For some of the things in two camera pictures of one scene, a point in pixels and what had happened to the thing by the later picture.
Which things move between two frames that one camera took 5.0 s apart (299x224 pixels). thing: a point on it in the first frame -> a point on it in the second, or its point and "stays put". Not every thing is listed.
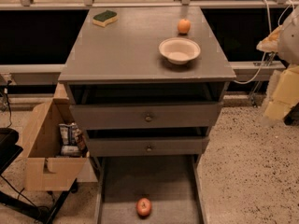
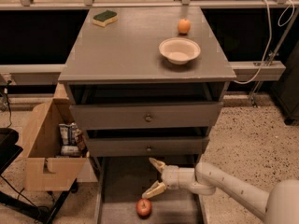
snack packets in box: x=72 y=141 stays put
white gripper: x=291 y=44 -> x=170 y=175
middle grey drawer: x=147 y=147 stays put
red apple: x=144 y=207 stays put
